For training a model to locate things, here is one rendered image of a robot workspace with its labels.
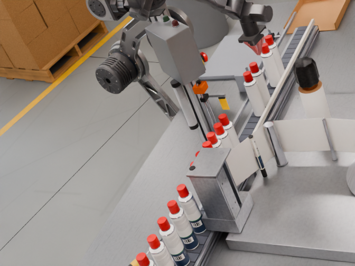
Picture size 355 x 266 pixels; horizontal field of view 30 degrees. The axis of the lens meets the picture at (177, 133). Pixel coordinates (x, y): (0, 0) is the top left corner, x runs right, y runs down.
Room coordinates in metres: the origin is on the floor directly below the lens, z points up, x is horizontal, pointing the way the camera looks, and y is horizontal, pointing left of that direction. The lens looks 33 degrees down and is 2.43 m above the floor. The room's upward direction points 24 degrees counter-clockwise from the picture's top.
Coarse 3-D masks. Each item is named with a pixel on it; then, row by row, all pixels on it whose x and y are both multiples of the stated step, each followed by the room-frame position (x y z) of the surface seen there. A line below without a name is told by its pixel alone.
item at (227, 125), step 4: (220, 116) 2.04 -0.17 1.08; (224, 116) 2.03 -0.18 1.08; (220, 120) 2.02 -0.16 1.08; (224, 120) 2.02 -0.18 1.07; (228, 120) 2.03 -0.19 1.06; (224, 124) 2.02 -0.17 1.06; (228, 124) 2.02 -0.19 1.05; (232, 124) 2.02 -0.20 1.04; (224, 128) 2.01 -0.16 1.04; (228, 128) 2.01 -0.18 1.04; (232, 128) 2.01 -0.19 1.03; (228, 132) 2.01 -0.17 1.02; (232, 132) 2.01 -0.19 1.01; (232, 136) 2.01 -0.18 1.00; (236, 136) 2.02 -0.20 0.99; (232, 140) 2.01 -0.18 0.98; (236, 140) 2.01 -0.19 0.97; (232, 144) 2.01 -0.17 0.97; (236, 144) 2.01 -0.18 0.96
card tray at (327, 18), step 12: (300, 0) 3.07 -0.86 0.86; (312, 0) 3.05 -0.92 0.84; (324, 0) 3.01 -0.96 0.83; (336, 0) 2.96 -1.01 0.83; (348, 0) 2.88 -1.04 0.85; (300, 12) 3.00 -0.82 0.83; (312, 12) 2.94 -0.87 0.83; (324, 12) 2.89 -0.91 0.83; (336, 12) 2.85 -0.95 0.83; (300, 24) 2.88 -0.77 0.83; (324, 24) 2.78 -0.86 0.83; (336, 24) 2.70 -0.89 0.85
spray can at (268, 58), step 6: (264, 48) 2.38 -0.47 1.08; (264, 54) 2.38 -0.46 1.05; (270, 54) 2.37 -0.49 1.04; (264, 60) 2.38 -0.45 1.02; (270, 60) 2.37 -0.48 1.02; (264, 66) 2.40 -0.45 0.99; (270, 66) 2.37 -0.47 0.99; (276, 66) 2.38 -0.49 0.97; (270, 72) 2.37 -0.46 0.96; (276, 72) 2.37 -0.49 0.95; (270, 78) 2.38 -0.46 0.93; (276, 78) 2.37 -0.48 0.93; (270, 84) 2.39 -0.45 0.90; (276, 84) 2.37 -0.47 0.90
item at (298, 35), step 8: (296, 32) 2.74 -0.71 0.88; (304, 32) 2.71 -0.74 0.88; (296, 40) 2.67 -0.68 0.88; (288, 48) 2.64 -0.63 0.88; (288, 56) 2.57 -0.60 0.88; (272, 88) 2.38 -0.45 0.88; (248, 120) 2.23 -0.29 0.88; (256, 120) 2.21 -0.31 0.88; (248, 128) 2.18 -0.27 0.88; (240, 136) 2.15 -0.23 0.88; (208, 232) 1.71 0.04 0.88; (200, 240) 1.69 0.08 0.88; (200, 248) 1.66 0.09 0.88; (192, 256) 1.64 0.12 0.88; (192, 264) 1.60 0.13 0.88
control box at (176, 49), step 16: (160, 32) 2.07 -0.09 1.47; (176, 32) 2.02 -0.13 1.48; (160, 48) 2.08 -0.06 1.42; (176, 48) 2.00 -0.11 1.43; (192, 48) 2.02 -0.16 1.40; (160, 64) 2.15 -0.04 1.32; (176, 64) 2.00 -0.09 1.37; (192, 64) 2.01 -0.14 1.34; (176, 80) 2.05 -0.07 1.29; (192, 80) 2.01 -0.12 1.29
